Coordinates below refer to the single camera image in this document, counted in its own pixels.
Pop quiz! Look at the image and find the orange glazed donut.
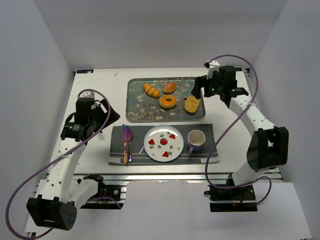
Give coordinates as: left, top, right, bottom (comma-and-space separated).
159, 94, 177, 109

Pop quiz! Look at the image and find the striped long bread roll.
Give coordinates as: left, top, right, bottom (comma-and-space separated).
142, 83, 161, 99

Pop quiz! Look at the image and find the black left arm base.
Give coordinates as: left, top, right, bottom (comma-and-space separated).
77, 174, 125, 210

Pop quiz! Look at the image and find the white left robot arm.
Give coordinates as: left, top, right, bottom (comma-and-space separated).
26, 97, 120, 231

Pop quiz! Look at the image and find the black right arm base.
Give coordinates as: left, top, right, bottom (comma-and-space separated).
203, 185, 258, 213

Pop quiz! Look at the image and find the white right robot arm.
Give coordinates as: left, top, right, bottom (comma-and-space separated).
191, 60, 289, 187

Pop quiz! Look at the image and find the brown bread slice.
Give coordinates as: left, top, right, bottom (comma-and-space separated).
183, 95, 200, 115

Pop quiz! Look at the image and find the round sesame bun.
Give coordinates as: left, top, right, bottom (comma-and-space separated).
163, 82, 177, 94

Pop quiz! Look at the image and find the iridescent knife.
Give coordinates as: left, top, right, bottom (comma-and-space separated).
126, 125, 133, 163

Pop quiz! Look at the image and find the floral teal serving tray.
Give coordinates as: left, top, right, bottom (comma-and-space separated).
125, 77, 206, 123

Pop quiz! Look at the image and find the blue table label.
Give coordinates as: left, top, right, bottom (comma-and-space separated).
76, 69, 94, 74

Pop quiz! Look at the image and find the iridescent fork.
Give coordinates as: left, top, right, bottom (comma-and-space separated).
122, 124, 129, 164

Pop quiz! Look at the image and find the lilac mug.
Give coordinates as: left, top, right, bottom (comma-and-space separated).
187, 129, 206, 155

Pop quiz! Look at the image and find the white watermelon pattern plate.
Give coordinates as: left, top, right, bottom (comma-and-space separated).
143, 125, 185, 163

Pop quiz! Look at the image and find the grey striped placemat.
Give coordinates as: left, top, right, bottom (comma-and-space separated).
108, 123, 221, 166

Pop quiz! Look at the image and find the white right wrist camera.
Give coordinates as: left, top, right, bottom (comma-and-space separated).
204, 60, 220, 80

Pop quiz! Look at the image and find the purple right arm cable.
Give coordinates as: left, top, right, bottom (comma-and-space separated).
204, 53, 273, 207

